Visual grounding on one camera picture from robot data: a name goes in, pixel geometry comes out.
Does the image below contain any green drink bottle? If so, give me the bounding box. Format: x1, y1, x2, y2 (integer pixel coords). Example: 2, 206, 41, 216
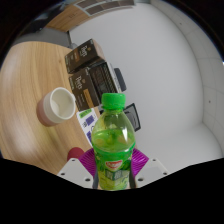
91, 92, 137, 191

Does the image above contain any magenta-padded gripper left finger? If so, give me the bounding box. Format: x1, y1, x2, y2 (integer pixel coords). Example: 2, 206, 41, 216
56, 148, 99, 190

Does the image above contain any black mesh office chair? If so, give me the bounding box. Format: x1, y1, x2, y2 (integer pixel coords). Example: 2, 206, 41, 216
124, 102, 142, 133

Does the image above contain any wide dark brown carton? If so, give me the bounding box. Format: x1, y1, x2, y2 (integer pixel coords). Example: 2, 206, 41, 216
68, 66, 103, 113

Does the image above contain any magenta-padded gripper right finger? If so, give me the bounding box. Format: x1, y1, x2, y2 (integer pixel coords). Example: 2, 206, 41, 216
131, 148, 170, 189

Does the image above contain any pink and white cup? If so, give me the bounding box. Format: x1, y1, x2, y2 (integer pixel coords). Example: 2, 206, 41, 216
36, 86, 77, 128

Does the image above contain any small dark brown carton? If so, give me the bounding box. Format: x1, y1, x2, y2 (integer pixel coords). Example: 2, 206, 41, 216
64, 38, 106, 75

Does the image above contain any green and purple printed leaflet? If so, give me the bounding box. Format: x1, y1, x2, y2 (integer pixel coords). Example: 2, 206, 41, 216
76, 108, 101, 146

